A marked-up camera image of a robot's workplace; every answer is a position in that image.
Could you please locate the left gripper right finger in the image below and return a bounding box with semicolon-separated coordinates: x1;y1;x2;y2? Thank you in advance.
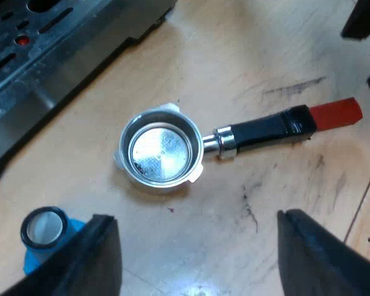
277;208;370;296

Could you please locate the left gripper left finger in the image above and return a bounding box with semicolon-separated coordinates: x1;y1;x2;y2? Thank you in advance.
0;213;123;296

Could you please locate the bright blue tamper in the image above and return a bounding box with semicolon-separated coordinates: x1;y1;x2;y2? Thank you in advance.
20;205;89;276

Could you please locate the steel espresso machine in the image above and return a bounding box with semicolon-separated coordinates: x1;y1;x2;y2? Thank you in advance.
0;0;180;191

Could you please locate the filter holder with red-ended handle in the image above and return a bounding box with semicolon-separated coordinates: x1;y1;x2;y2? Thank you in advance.
112;96;364;196

